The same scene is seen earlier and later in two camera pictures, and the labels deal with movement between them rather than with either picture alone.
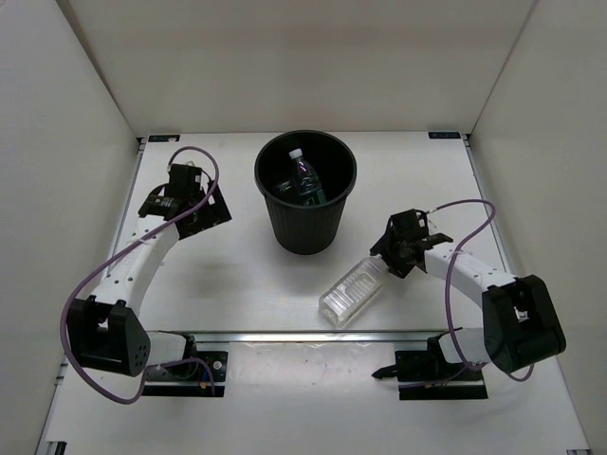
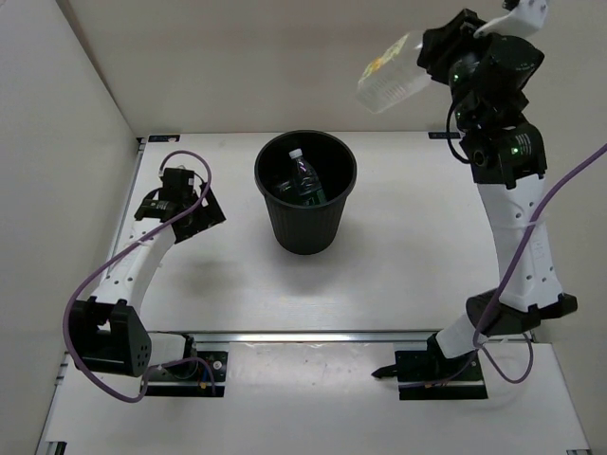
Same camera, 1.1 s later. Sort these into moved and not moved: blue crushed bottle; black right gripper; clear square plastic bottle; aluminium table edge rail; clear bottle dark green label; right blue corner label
Moved: clear square plastic bottle; black right gripper
Not moved: aluminium table edge rail; right blue corner label; clear bottle dark green label; blue crushed bottle
